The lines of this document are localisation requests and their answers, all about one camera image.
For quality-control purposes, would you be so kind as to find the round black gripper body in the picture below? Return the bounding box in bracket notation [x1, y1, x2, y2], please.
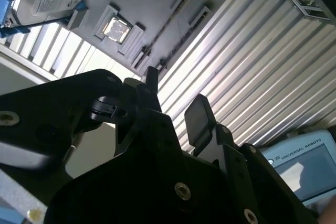
[43, 140, 232, 224]

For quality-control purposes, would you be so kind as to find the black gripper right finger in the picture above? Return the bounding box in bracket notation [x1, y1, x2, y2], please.
[184, 93, 320, 224]

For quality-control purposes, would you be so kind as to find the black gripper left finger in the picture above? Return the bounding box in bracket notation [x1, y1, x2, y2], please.
[0, 66, 195, 209]

